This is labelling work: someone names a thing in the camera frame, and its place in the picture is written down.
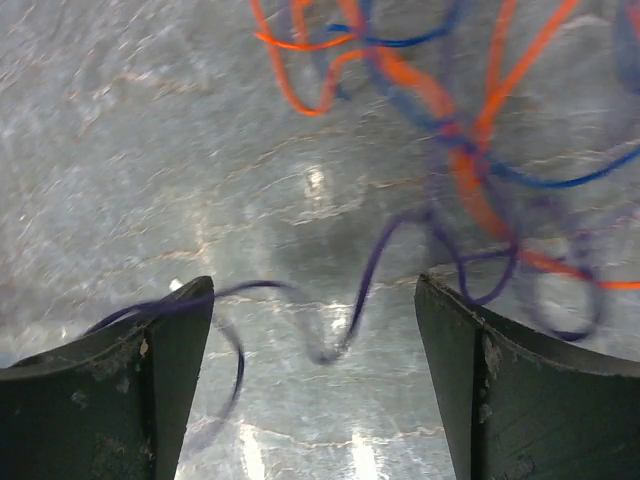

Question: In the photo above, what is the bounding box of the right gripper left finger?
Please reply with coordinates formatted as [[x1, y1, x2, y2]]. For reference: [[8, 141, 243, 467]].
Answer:
[[1, 276, 214, 479]]

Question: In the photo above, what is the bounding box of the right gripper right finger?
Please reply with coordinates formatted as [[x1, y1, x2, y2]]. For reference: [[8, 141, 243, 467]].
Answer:
[[414, 275, 639, 479]]

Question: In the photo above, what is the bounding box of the orange wire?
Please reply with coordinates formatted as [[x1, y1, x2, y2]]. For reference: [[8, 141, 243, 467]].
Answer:
[[249, 0, 640, 291]]

